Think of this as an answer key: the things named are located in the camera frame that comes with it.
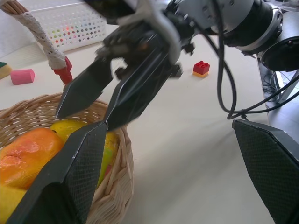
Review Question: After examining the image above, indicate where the red toy brick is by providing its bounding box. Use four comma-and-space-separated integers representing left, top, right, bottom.
192, 60, 211, 76

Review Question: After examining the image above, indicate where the orange mango fruit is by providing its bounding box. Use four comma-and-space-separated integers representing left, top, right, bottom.
0, 127, 65, 190

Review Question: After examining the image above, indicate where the yellow toy brick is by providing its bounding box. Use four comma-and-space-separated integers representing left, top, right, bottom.
192, 70, 210, 79

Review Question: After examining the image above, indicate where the wicker basket with wrapped handle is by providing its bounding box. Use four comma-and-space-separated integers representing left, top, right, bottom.
0, 0, 135, 224

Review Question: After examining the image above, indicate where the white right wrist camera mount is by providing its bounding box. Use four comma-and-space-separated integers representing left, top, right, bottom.
116, 0, 182, 64

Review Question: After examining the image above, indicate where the yellow green mango fruit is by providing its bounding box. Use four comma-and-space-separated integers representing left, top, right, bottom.
96, 131, 120, 189

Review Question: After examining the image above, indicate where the black floor cable bundle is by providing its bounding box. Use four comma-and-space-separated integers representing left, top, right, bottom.
262, 70, 282, 104

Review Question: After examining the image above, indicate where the white perforated plastic basket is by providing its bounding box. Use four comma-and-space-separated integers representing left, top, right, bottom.
17, 0, 107, 53

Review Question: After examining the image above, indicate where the plain yellow fruit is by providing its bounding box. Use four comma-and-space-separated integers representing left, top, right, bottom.
0, 185, 28, 224

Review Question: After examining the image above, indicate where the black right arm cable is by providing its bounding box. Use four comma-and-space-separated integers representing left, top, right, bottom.
198, 0, 299, 121

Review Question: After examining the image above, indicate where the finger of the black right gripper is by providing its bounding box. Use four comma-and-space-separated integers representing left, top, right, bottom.
104, 48, 178, 132
55, 56, 115, 119

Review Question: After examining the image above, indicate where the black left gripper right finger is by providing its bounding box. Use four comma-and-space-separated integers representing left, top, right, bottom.
232, 118, 299, 224

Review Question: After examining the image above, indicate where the yellow lemon fruit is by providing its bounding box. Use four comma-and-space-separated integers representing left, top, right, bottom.
49, 119, 88, 143

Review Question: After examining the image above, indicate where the grey metal stand leg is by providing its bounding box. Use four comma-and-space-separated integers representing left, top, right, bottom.
277, 69, 299, 105

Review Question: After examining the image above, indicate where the pink foam block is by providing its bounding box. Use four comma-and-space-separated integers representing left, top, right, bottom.
10, 69, 36, 86

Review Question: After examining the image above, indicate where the yellow green sponge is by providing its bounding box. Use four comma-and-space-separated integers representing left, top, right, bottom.
0, 61, 13, 81

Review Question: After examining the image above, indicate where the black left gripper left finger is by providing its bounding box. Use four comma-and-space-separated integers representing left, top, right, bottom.
6, 120, 110, 224

